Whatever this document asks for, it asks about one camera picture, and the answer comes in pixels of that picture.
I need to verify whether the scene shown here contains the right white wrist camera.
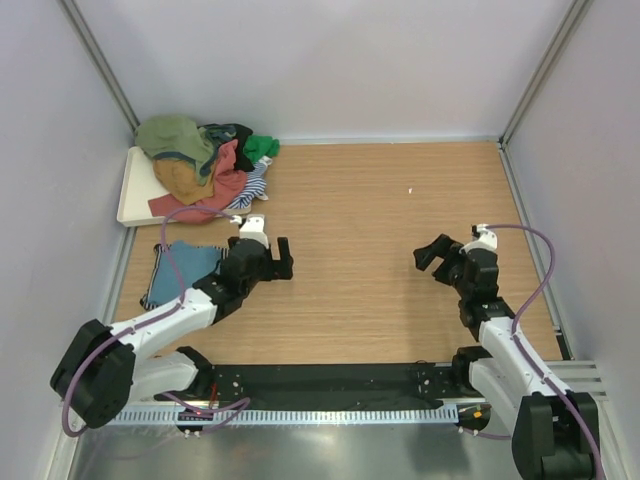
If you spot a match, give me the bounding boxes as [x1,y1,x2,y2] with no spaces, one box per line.
[460,224,498,254]

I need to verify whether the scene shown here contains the mustard yellow tank top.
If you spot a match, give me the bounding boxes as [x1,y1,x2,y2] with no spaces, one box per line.
[152,158,214,205]

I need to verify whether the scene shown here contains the slotted cable duct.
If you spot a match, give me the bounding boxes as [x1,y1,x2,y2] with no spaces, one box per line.
[109,404,459,427]

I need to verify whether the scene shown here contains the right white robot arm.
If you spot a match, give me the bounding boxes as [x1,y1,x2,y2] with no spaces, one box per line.
[413,224,605,479]

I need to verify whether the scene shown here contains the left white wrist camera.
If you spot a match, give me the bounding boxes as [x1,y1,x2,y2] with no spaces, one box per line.
[230,214,269,248]

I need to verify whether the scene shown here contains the aluminium frame rail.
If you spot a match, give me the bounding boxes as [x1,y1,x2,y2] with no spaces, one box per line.
[59,360,609,406]

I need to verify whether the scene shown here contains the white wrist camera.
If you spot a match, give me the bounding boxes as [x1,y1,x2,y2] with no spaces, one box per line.
[460,224,498,254]
[230,214,269,248]

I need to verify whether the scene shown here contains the salmon pink tank top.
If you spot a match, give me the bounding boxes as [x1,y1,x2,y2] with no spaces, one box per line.
[147,140,248,217]

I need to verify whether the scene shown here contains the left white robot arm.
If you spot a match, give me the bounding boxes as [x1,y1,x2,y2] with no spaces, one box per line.
[50,237,294,436]

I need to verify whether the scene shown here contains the bright green tank top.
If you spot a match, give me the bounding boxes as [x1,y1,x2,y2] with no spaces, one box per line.
[243,135,280,164]

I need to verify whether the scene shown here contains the blue white striped tank top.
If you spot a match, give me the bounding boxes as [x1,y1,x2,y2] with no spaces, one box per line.
[227,156,273,212]

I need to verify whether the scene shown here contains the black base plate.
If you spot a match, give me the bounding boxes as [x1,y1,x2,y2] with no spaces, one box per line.
[199,360,496,407]

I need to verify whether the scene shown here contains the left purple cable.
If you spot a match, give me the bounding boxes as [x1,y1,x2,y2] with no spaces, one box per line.
[59,205,254,439]

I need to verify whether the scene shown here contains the black white striped tank top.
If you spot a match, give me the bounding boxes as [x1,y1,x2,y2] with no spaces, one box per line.
[139,242,231,310]

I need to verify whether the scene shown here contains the light blue tank top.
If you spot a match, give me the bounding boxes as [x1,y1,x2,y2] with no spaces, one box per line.
[147,239,224,307]

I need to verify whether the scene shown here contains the olive green tank top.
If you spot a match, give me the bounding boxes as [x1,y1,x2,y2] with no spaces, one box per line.
[134,115,217,177]

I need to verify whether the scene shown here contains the white tray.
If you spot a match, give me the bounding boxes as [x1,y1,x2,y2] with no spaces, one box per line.
[116,146,248,227]

